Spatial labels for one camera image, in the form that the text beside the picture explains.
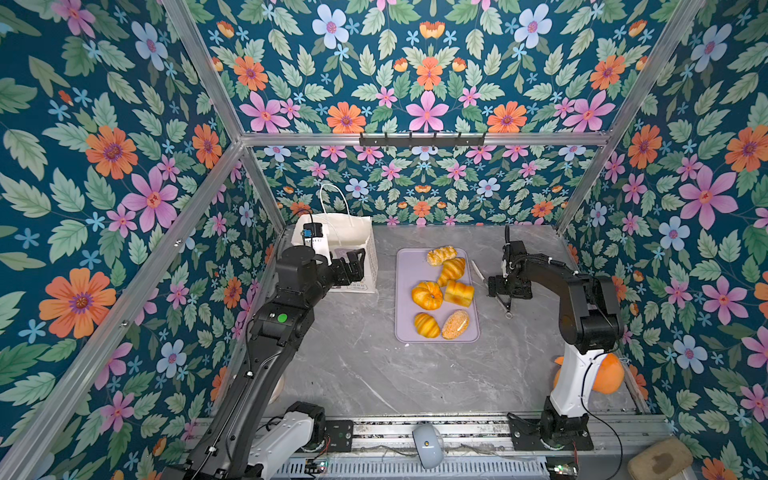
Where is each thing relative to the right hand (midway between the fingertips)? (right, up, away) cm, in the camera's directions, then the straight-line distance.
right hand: (504, 291), depth 101 cm
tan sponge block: (+25, -35, -34) cm, 54 cm away
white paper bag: (-57, +20, -9) cm, 61 cm away
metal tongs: (-1, -7, -6) cm, 9 cm away
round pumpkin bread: (-27, -1, -4) cm, 27 cm away
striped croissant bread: (-18, +8, 0) cm, 20 cm away
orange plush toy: (+19, -19, -25) cm, 37 cm away
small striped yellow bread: (-28, -9, -13) cm, 32 cm away
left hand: (-46, +15, -34) cm, 59 cm away
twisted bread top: (-24, +12, +4) cm, 27 cm away
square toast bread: (-17, 0, -8) cm, 19 cm away
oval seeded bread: (-19, -9, -13) cm, 25 cm away
